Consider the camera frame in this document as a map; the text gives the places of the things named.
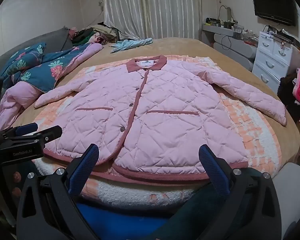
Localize pile of clothes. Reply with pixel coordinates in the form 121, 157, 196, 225
69, 24, 119, 47

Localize grey pillow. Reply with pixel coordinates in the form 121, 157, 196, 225
0, 26, 73, 78

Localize black cloth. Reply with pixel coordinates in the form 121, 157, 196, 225
277, 72, 300, 123

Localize light blue cloth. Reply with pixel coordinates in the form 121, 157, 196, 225
110, 38, 153, 53

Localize white drawer chest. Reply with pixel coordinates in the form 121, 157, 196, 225
252, 31, 300, 87

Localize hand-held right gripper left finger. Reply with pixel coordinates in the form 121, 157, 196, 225
16, 144, 100, 240

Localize person's left hand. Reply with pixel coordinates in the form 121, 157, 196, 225
11, 171, 22, 198

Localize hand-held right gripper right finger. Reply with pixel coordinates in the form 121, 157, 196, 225
196, 144, 282, 240

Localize pink quilted jacket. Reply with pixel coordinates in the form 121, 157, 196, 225
34, 55, 288, 180

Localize black television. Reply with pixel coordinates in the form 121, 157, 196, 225
252, 0, 297, 26

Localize white curtain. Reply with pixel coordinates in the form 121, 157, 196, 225
102, 0, 202, 40

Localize arched mirror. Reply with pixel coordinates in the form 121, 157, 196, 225
219, 5, 234, 24

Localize orange white checkered blanket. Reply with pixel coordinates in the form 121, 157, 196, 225
34, 55, 283, 209

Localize group of cosmetic bottles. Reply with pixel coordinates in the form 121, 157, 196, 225
205, 17, 259, 43

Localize teal floral quilt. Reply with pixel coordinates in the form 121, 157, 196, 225
0, 42, 104, 130

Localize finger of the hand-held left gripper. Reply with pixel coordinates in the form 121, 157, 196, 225
0, 122, 39, 142
27, 126, 63, 147

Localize bed with brown cover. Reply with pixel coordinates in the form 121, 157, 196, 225
11, 37, 300, 180

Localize white chair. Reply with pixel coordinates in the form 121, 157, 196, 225
272, 162, 300, 240

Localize grey dressing table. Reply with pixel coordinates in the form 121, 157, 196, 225
202, 23, 258, 72

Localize black cable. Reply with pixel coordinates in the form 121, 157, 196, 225
221, 34, 234, 53

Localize person's blue pants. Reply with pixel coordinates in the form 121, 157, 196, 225
75, 182, 230, 240

